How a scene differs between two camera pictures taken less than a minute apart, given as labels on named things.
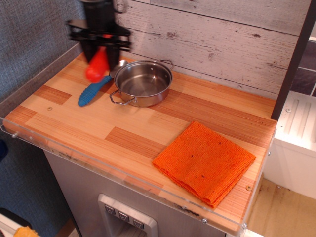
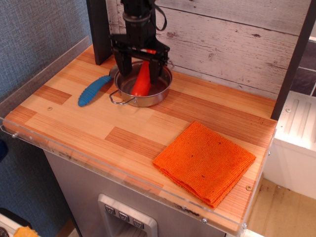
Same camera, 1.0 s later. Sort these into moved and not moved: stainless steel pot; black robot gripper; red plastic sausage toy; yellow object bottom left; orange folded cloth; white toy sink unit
Moved: black robot gripper; red plastic sausage toy
Not moved: stainless steel pot; orange folded cloth; yellow object bottom left; white toy sink unit
